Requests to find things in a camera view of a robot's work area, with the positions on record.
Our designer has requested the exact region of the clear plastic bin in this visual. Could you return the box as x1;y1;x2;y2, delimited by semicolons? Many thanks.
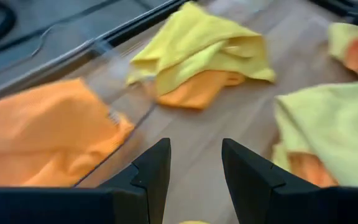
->
0;40;158;189

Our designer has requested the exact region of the black aluminium table frame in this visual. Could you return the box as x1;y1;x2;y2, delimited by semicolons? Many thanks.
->
103;0;358;47

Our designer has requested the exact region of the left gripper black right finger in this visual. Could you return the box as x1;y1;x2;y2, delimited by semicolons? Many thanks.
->
221;138;358;224

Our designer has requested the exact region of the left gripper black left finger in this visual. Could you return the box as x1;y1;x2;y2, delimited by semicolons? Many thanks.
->
0;138;172;224

